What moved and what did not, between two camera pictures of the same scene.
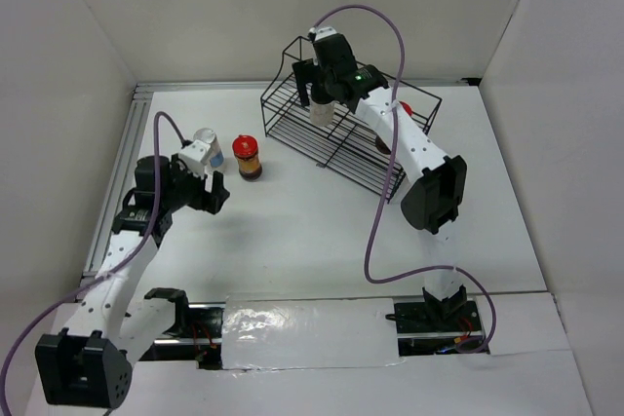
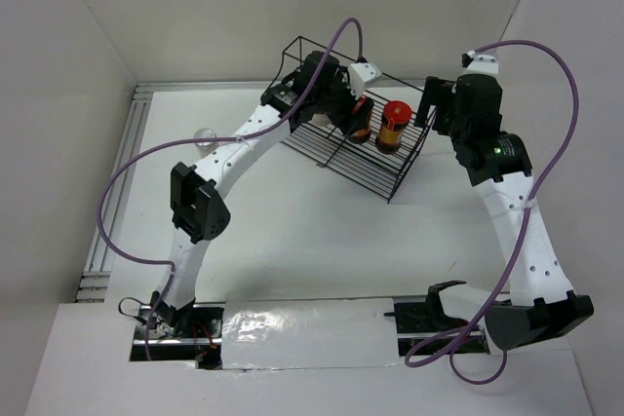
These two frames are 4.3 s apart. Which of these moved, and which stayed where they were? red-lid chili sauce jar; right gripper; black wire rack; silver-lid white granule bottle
Moved: right gripper; red-lid chili sauce jar
Stayed: black wire rack; silver-lid white granule bottle
